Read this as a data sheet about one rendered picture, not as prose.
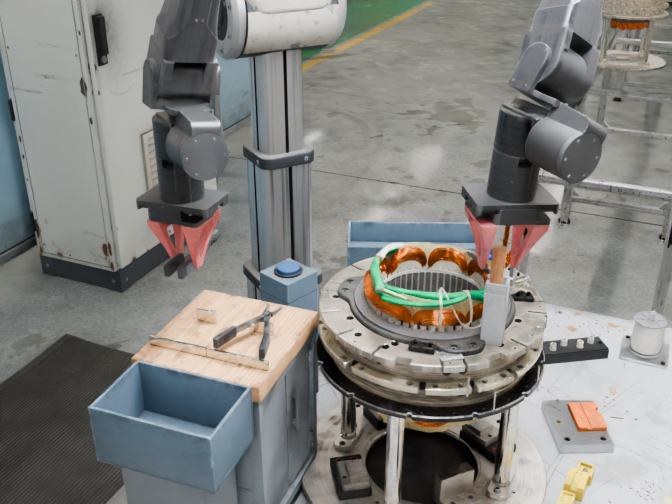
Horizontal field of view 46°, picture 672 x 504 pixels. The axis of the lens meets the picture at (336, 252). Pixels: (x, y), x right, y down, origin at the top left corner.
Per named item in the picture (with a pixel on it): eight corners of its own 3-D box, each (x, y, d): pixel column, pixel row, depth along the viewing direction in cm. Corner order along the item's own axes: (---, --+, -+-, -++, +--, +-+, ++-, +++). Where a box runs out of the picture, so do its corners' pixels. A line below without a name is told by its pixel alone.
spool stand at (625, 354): (666, 370, 152) (676, 325, 147) (618, 359, 155) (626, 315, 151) (669, 346, 159) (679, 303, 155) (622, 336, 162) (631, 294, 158)
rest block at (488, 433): (485, 448, 127) (486, 437, 126) (461, 430, 130) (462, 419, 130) (503, 437, 129) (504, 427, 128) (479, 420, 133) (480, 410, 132)
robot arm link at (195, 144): (211, 57, 98) (143, 56, 94) (249, 76, 89) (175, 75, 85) (206, 151, 102) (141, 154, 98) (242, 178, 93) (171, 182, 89)
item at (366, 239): (472, 353, 157) (484, 222, 144) (479, 385, 147) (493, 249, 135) (347, 351, 158) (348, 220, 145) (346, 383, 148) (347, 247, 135)
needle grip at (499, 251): (503, 291, 100) (509, 249, 97) (490, 292, 100) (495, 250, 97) (499, 285, 102) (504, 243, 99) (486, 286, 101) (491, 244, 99)
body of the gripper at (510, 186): (558, 218, 94) (570, 160, 90) (475, 220, 92) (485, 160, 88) (537, 196, 99) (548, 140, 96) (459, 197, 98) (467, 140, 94)
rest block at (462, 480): (432, 499, 116) (434, 472, 114) (464, 488, 118) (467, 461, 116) (448, 520, 112) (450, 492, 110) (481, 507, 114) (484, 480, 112)
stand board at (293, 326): (260, 403, 101) (259, 388, 100) (132, 372, 107) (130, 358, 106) (318, 325, 117) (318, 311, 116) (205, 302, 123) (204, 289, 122)
